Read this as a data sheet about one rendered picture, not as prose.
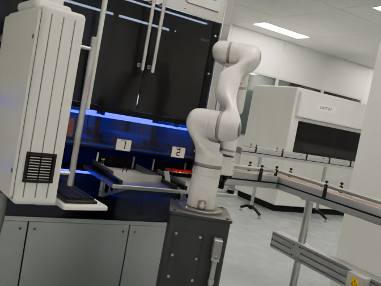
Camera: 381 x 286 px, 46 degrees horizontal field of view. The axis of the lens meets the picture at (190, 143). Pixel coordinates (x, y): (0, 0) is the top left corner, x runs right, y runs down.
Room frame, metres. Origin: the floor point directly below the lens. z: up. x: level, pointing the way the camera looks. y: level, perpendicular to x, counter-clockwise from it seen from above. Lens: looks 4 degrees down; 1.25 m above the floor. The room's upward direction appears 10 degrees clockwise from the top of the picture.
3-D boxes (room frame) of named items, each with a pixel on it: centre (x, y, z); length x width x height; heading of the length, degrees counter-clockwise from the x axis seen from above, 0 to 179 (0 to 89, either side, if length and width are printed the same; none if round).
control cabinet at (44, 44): (1.90, 0.70, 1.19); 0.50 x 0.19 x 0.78; 37
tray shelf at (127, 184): (2.40, 0.13, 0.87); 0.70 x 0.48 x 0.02; 120
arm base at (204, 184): (1.92, -0.09, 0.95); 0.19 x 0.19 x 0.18
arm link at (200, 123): (1.93, -0.06, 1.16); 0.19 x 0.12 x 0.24; 76
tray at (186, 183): (2.45, -0.04, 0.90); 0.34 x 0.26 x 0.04; 30
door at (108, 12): (2.36, 0.53, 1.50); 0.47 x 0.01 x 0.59; 120
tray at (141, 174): (2.37, 0.31, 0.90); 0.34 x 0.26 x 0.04; 30
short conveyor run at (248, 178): (3.04, -0.32, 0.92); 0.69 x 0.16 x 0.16; 120
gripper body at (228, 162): (2.32, -0.19, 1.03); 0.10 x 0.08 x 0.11; 120
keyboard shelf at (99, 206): (2.00, 0.54, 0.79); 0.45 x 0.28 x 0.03; 37
